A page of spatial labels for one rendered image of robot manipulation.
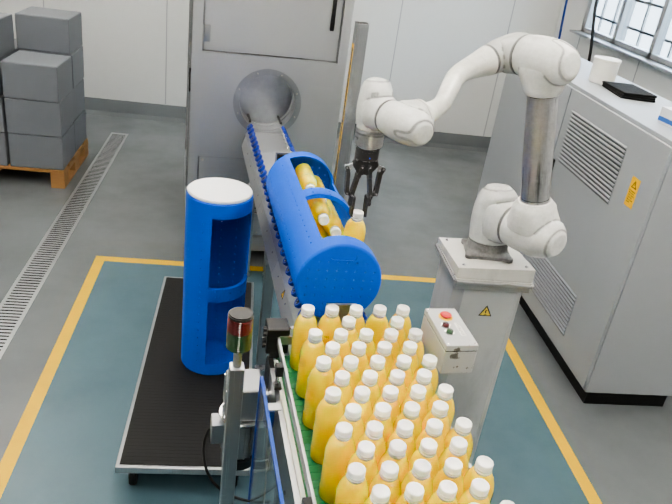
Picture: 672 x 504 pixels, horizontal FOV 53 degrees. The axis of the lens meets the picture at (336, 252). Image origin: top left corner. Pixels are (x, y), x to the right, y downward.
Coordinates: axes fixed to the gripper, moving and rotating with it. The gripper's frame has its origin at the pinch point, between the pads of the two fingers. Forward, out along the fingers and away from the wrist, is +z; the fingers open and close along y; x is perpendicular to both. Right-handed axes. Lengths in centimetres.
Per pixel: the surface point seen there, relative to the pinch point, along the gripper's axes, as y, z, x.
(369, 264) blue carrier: -3.0, 15.1, 11.9
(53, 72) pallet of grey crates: 143, 44, -316
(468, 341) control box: -25, 22, 46
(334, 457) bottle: 22, 27, 83
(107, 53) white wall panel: 126, 72, -521
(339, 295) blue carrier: 5.4, 26.8, 11.9
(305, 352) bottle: 22, 26, 44
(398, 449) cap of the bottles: 9, 20, 88
